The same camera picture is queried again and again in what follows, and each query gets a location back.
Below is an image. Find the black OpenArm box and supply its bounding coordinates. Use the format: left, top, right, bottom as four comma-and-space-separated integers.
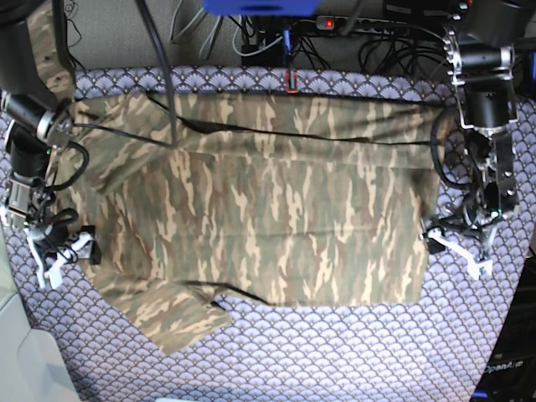
471, 265, 535, 401

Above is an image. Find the red and black clamp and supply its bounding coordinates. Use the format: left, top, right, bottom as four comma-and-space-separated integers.
285, 69, 299, 94

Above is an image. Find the white plastic bin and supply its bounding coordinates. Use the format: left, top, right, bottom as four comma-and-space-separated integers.
1, 240, 80, 401

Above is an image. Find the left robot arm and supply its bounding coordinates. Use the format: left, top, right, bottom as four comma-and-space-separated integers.
421, 1, 535, 280

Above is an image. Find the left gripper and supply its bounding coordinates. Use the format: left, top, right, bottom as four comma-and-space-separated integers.
420, 216, 494, 280

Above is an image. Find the camouflage T-shirt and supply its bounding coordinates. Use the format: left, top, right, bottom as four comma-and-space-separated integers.
24, 3, 457, 356

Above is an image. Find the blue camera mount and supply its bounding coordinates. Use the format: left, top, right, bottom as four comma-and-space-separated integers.
203, 0, 320, 16

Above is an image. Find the black power strip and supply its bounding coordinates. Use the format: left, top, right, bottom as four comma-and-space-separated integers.
310, 15, 410, 37

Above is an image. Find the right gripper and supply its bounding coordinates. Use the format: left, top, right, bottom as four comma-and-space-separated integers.
24, 224, 101, 288

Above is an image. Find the fan-patterned purple tablecloth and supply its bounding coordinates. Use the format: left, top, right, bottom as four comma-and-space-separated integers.
0, 64, 536, 402

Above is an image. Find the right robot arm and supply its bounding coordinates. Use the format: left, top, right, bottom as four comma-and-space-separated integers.
1, 1, 101, 289

